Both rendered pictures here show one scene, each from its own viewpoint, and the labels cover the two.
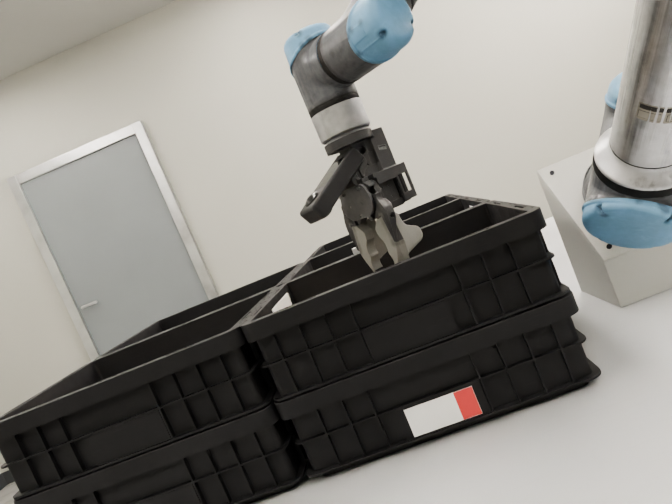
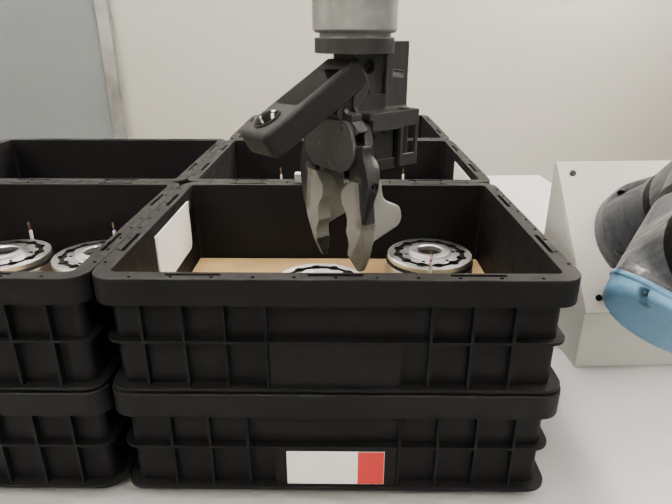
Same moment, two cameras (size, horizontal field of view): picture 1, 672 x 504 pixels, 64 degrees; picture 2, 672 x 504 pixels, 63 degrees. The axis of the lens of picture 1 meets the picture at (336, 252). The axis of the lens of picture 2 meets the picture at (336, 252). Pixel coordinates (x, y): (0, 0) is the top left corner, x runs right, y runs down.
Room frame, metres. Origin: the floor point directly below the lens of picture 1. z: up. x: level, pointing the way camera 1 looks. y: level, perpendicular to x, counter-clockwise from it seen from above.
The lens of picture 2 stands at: (0.25, 0.00, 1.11)
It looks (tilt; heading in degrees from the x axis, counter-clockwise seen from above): 22 degrees down; 353
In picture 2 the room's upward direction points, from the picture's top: straight up
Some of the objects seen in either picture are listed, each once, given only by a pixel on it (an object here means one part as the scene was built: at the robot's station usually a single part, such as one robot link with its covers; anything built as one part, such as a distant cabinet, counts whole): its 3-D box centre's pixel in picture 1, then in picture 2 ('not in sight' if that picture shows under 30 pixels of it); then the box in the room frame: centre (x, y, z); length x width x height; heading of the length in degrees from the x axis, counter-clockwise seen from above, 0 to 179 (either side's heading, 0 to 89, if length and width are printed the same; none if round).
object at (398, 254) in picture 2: not in sight; (429, 255); (0.85, -0.18, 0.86); 0.10 x 0.10 x 0.01
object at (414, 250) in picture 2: not in sight; (429, 251); (0.85, -0.18, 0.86); 0.05 x 0.05 x 0.01
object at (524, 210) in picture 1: (386, 261); (337, 229); (0.79, -0.06, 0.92); 0.40 x 0.30 x 0.02; 83
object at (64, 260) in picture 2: not in sight; (97, 256); (0.90, 0.21, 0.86); 0.10 x 0.10 x 0.01
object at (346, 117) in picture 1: (340, 124); (352, 12); (0.77, -0.08, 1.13); 0.08 x 0.08 x 0.05
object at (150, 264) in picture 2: (399, 292); (337, 274); (0.79, -0.06, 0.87); 0.40 x 0.30 x 0.11; 83
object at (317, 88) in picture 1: (321, 70); not in sight; (0.77, -0.08, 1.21); 0.09 x 0.08 x 0.11; 36
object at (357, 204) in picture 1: (367, 175); (359, 106); (0.78, -0.08, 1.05); 0.09 x 0.08 x 0.12; 122
